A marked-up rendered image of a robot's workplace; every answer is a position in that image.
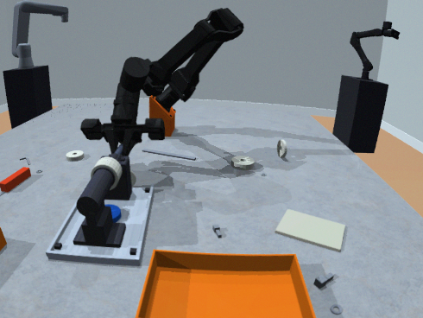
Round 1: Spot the white flat washer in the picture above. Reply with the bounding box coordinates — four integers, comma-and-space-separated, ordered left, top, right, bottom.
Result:
66, 150, 84, 162

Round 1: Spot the blue ring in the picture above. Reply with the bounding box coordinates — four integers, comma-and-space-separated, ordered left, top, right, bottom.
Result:
106, 204, 121, 223

